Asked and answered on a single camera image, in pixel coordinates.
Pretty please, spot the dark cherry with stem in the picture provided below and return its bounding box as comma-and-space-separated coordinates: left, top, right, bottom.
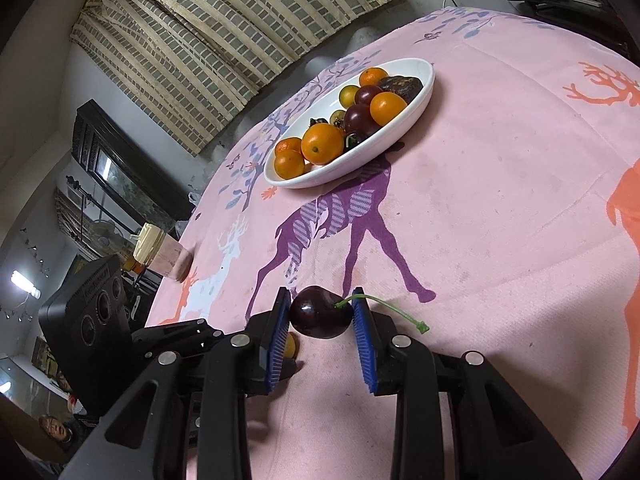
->
288, 285, 430, 339

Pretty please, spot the large front orange mandarin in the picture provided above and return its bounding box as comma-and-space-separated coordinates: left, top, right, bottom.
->
358, 67, 388, 87

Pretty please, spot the smooth orange kumquat front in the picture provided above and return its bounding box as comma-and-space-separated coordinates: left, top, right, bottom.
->
369, 91, 408, 127

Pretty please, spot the longan right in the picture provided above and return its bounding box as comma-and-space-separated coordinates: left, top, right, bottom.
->
283, 333, 298, 360

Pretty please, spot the cream bottle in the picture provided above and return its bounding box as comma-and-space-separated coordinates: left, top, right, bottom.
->
132, 223, 166, 266

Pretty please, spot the yellow-orange kumquat far left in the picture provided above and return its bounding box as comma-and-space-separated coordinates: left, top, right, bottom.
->
273, 150, 306, 180

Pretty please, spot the pink deer tablecloth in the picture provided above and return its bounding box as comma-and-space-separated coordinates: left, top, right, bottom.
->
149, 8, 639, 479

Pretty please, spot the orange kumquat centre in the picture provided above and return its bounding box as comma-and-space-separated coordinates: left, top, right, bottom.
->
300, 122, 344, 166

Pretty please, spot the water chestnut lower left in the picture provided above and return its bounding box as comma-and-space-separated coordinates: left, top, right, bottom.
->
309, 118, 329, 127

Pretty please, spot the water chestnut middle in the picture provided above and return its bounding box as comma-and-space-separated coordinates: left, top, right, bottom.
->
344, 132, 368, 152

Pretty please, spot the white oval plate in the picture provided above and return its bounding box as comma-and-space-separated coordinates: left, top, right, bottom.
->
264, 58, 436, 190

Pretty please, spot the large dark plum centre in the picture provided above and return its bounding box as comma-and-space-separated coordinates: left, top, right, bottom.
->
344, 104, 380, 136

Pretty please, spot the greenish yellow kumquat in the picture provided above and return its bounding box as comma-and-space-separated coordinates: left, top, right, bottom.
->
338, 84, 359, 110

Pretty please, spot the striped beige curtain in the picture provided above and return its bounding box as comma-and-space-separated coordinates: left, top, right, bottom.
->
70, 0, 393, 155

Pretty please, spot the small dark cherry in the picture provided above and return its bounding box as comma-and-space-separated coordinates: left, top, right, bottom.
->
354, 84, 382, 106

